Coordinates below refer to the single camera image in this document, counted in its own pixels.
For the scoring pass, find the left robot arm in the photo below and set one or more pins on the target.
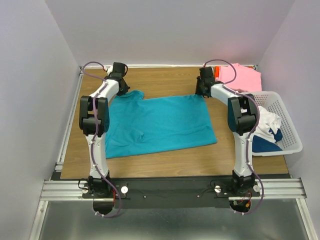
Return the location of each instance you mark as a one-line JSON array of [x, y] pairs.
[[94, 117]]

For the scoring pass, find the aluminium frame rail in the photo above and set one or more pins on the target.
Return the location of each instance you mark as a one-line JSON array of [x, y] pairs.
[[61, 190]]

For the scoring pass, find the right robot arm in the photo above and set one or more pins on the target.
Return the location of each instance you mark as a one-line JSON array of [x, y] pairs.
[[243, 116]]

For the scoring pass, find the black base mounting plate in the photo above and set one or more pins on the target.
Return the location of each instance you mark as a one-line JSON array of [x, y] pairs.
[[168, 193]]

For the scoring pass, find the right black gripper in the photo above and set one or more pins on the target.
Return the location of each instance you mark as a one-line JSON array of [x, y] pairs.
[[197, 91]]

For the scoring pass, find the orange folded t shirt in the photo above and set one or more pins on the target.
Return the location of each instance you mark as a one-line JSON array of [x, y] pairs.
[[216, 71]]

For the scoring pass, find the dark blue t shirt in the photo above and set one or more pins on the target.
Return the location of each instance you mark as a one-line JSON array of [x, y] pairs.
[[266, 141]]

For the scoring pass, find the white t shirt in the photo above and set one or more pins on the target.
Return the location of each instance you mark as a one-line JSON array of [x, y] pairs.
[[268, 125]]

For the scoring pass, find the teal t shirt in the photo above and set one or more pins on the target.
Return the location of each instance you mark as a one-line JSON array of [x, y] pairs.
[[140, 126]]

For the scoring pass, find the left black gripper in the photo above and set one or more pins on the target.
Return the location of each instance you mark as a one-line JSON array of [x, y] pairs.
[[124, 90]]

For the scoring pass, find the white plastic laundry basket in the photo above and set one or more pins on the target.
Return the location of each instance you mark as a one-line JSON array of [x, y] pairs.
[[290, 143]]

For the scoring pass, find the pink folded t shirt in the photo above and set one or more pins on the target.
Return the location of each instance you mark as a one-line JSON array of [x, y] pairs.
[[247, 79]]

